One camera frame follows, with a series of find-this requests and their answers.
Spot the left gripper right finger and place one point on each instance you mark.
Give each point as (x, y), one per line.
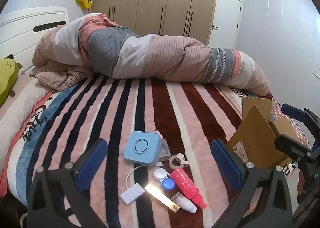
(273, 208)

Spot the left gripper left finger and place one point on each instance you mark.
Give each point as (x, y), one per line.
(55, 195)

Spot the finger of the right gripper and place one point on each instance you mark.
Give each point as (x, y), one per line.
(306, 116)
(289, 146)

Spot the white usb hub with cable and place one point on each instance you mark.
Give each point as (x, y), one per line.
(136, 191)

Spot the small white bottle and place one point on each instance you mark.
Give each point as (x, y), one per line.
(183, 202)

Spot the pink spray bottle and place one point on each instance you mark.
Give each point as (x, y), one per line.
(187, 186)

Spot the beige tape dispenser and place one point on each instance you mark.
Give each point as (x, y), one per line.
(178, 161)

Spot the gold rectangular bar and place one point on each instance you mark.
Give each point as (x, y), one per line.
(162, 197)

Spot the blue square speaker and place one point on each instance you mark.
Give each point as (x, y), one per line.
(143, 148)

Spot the pink polka dot bedsheet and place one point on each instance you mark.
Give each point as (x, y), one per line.
(277, 114)

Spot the brown cardboard box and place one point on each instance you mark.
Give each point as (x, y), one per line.
(254, 139)

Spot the striped plush blanket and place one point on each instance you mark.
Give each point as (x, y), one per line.
(50, 129)

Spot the clear plastic packet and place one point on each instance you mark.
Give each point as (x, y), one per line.
(164, 153)

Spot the white door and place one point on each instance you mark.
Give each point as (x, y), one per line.
(226, 23)

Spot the green plush toy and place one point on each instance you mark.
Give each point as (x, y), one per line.
(8, 76)

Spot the rolled striped duvet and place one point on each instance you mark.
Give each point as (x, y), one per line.
(92, 44)

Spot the white bed headboard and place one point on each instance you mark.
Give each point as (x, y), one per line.
(21, 31)

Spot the white wall socket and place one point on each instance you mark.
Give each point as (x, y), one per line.
(316, 73)

